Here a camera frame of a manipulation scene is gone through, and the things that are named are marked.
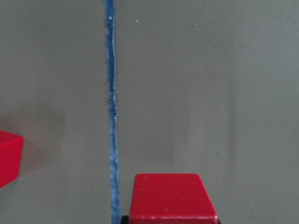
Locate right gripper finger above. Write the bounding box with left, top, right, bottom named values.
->
left=120, top=216, right=129, bottom=224

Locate red block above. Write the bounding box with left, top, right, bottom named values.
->
left=128, top=174, right=219, bottom=224
left=0, top=131, right=24, bottom=188

